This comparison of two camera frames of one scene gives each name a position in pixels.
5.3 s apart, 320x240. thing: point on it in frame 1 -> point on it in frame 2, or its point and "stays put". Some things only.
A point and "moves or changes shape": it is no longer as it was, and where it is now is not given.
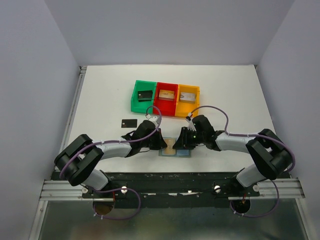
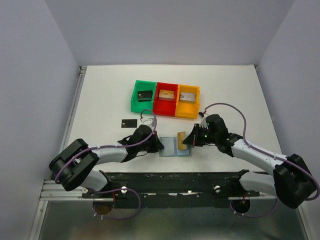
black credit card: [129, 123] stays put
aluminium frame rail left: [74, 107] stays put
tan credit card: [169, 149] moves or changes shape
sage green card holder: [179, 153] stays put
